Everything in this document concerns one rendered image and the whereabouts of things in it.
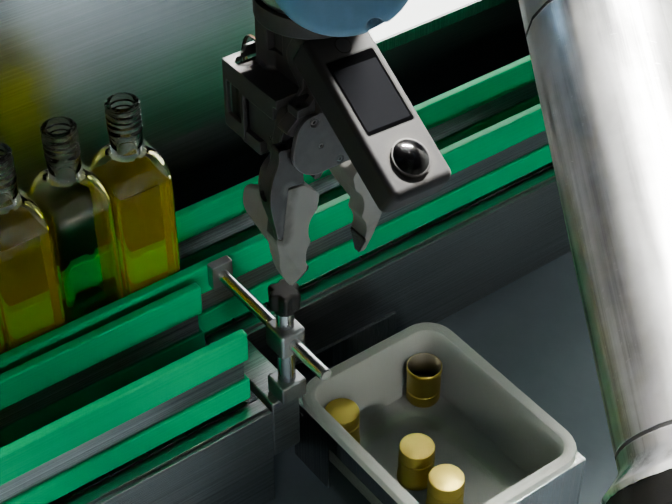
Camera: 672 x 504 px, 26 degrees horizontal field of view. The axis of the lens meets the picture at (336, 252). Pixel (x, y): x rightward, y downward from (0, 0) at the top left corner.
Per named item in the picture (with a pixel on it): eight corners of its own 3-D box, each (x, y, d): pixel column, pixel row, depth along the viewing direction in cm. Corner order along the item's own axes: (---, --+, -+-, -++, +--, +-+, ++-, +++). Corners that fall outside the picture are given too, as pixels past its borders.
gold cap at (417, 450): (441, 478, 138) (444, 448, 135) (413, 497, 136) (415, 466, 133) (417, 456, 140) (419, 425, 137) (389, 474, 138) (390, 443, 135)
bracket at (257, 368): (249, 381, 141) (246, 328, 137) (306, 439, 136) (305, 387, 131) (218, 397, 140) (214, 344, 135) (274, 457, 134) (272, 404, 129)
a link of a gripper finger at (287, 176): (303, 218, 97) (325, 104, 93) (318, 232, 96) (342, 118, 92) (245, 232, 95) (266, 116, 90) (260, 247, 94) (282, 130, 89)
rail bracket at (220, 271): (234, 318, 138) (228, 216, 130) (340, 424, 128) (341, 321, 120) (207, 331, 137) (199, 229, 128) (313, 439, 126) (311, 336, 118)
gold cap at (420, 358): (417, 382, 141) (415, 413, 144) (449, 371, 143) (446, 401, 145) (400, 359, 144) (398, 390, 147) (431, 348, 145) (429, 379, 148)
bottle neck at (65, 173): (72, 157, 122) (65, 110, 119) (90, 174, 121) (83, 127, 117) (40, 170, 121) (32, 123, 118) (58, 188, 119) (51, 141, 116)
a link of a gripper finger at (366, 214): (351, 193, 106) (328, 101, 99) (402, 235, 102) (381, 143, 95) (317, 216, 105) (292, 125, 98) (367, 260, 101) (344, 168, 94)
